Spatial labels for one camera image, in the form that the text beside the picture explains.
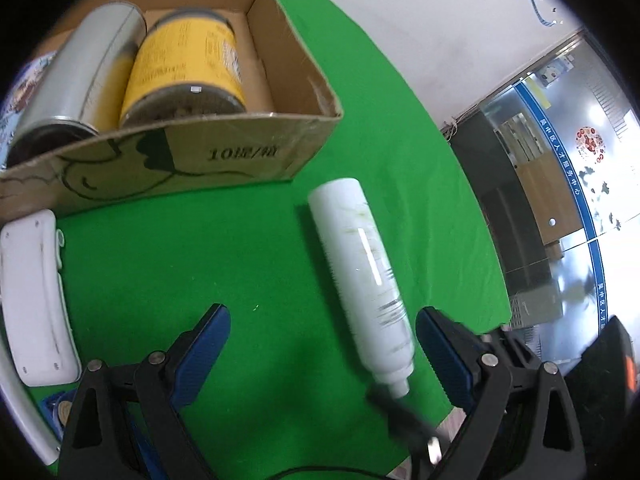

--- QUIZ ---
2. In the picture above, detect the glass door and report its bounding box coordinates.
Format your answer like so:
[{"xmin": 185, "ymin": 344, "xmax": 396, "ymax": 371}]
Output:
[{"xmin": 442, "ymin": 32, "xmax": 639, "ymax": 370}]

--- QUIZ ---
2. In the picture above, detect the cardboard box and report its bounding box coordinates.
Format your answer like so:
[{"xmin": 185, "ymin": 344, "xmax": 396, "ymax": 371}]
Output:
[{"xmin": 1, "ymin": 0, "xmax": 344, "ymax": 222}]

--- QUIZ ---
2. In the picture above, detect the white plastic container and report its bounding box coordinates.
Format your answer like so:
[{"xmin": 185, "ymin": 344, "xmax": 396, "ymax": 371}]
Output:
[{"xmin": 1, "ymin": 209, "xmax": 81, "ymax": 387}]

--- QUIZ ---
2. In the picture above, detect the white plastic bottle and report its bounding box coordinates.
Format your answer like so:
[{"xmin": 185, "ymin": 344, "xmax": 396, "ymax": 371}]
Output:
[{"xmin": 308, "ymin": 178, "xmax": 414, "ymax": 399}]

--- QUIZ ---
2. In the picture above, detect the yellow labelled can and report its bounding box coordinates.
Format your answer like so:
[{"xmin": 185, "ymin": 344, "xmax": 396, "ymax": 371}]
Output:
[{"xmin": 119, "ymin": 9, "xmax": 246, "ymax": 128}]

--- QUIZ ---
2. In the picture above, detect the silver metal can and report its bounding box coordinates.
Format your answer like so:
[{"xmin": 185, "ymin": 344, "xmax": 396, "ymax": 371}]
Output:
[{"xmin": 6, "ymin": 1, "xmax": 146, "ymax": 168}]

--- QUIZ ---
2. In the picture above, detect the green table cloth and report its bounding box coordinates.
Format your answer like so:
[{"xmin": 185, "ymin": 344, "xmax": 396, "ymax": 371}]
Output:
[{"xmin": 60, "ymin": 0, "xmax": 510, "ymax": 479}]

